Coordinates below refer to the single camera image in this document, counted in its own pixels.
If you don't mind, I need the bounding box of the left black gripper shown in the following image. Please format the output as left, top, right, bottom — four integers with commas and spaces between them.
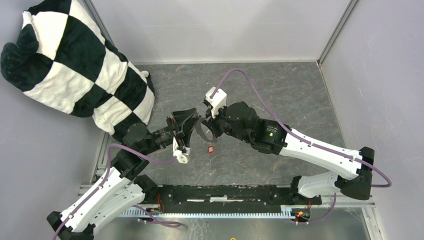
141, 107, 200, 156

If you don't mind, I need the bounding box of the silver perforated metal plate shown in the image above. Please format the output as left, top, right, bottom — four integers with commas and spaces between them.
194, 116, 218, 143

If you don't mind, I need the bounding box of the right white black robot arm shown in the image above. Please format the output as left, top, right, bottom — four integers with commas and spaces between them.
202, 101, 375, 204

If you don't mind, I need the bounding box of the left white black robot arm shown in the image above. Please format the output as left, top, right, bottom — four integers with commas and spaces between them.
47, 108, 200, 240

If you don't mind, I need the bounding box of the silver toothed metal strip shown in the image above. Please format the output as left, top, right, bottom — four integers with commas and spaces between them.
112, 204, 312, 220

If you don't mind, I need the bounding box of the black white checkered blanket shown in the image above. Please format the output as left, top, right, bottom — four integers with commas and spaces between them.
0, 0, 155, 141

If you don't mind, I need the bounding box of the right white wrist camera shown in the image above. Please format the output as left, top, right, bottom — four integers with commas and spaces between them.
205, 87, 227, 119

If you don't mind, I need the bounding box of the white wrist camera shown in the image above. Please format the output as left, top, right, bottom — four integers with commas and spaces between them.
205, 87, 227, 119
172, 137, 192, 164

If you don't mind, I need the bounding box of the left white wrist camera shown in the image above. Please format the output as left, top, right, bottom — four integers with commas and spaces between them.
172, 137, 192, 164

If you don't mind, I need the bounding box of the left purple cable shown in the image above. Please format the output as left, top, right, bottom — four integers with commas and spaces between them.
52, 143, 178, 240

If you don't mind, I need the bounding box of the purple cable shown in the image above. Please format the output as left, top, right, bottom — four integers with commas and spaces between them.
211, 68, 392, 189
52, 143, 178, 240

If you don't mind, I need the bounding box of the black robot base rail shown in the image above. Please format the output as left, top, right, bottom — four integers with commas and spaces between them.
134, 175, 322, 214

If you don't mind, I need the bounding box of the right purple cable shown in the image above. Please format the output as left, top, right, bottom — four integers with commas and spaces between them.
211, 68, 392, 189

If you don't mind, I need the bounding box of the left aluminium corner post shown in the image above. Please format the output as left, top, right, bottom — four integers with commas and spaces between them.
81, 0, 115, 46

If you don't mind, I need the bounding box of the aluminium corner post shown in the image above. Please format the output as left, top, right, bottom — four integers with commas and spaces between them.
316, 0, 360, 68
81, 0, 115, 46

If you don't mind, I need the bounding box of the right aluminium corner post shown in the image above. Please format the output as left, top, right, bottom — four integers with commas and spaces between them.
316, 0, 360, 68

